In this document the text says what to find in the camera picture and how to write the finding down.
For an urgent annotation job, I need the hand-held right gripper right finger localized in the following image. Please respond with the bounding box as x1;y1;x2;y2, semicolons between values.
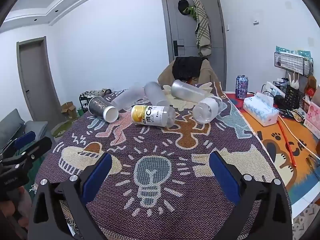
209;151;293;240

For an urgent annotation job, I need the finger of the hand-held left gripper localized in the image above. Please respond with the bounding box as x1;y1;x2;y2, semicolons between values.
0;131;37;158
12;137;53;167

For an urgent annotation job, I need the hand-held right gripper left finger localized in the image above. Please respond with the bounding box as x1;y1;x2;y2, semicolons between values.
27;152;113;240

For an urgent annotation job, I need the person's left forearm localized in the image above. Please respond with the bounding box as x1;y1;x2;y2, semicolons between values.
7;187;34;233

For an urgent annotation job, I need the black paper cup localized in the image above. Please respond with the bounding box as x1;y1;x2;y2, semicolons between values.
88;96;119;123

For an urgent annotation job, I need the frosted plastic cup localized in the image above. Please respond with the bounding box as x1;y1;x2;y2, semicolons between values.
144;81;168;107
111;84;146;111

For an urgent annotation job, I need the clear plastic cup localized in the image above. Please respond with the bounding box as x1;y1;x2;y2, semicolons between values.
171;79;214;103

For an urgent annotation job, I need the grey sofa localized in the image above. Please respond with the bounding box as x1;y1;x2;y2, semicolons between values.
0;109;48;150

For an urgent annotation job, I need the cardboard box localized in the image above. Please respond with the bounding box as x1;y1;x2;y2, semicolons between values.
61;102;77;119

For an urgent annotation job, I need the plain grey door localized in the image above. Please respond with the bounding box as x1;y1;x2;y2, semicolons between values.
17;37;65;123

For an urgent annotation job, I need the orange cat desk mat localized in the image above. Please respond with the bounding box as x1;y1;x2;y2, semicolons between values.
225;91;320;220

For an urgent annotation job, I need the black shoe rack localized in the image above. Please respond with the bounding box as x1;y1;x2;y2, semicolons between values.
79;89;113;117

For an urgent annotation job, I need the printed woven blanket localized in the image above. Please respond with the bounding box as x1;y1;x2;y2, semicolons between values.
34;81;292;240

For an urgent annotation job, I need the red stick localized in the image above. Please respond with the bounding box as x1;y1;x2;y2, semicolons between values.
277;120;297;167

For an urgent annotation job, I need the white label plastic bottle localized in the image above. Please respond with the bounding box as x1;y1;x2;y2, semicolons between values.
192;95;223;124

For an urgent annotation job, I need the blue white tissue box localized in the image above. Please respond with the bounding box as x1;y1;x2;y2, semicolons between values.
243;92;280;127

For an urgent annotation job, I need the yellow label plastic bottle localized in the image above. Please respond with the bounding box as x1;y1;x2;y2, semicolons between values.
131;104;176;128

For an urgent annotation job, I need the white thin stick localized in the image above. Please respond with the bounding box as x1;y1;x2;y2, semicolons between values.
282;121;320;159

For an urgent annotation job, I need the purple soda can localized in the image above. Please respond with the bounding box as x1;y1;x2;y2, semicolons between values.
235;75;248;99

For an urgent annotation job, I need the white power strip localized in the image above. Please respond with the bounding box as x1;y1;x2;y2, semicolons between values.
265;81;285;97

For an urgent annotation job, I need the pink flowered box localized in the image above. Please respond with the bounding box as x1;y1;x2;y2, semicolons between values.
304;102;320;130

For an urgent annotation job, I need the brown plush toy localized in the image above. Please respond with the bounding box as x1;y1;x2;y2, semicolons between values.
304;75;317;97

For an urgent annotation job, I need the plaid scarf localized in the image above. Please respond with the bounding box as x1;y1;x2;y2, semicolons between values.
193;0;212;55

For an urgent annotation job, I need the grey door with lock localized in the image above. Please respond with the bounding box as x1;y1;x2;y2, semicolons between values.
160;0;227;90

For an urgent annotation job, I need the black hat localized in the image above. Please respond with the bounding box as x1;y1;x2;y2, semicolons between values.
178;0;190;15

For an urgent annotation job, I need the black wire desk basket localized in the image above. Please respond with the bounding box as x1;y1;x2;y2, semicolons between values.
272;80;308;110

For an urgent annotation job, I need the black wire wall rack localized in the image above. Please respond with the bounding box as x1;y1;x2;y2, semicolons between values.
274;52;313;78

